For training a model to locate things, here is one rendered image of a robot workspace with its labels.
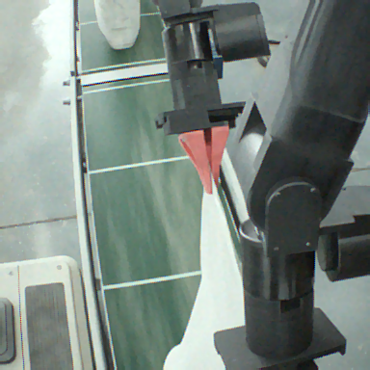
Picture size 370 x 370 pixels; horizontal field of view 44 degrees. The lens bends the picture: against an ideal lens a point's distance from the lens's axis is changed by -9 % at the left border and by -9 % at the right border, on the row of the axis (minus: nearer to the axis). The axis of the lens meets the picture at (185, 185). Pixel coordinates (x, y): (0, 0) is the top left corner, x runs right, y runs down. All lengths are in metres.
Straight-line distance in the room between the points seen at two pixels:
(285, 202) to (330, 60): 0.09
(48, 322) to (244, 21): 1.07
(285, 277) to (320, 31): 0.17
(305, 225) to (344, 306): 1.47
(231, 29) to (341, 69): 0.31
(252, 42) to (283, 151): 0.30
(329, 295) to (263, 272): 1.43
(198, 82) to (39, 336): 1.00
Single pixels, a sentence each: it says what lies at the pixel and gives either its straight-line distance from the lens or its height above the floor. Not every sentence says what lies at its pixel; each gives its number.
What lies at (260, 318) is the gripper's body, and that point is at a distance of 0.37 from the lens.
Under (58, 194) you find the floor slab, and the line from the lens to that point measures 2.02.
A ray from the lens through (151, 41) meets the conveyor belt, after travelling 2.12.
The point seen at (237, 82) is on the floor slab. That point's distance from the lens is 2.51.
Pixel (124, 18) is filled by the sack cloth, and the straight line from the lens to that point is 2.04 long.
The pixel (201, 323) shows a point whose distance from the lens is 0.71.
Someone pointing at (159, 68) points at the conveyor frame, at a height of 0.38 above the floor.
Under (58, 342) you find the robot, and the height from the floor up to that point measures 0.26.
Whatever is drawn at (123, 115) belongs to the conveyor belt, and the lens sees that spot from 1.73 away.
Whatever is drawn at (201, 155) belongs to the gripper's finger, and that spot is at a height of 1.11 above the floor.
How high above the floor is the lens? 1.50
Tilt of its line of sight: 49 degrees down
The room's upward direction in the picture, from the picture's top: straight up
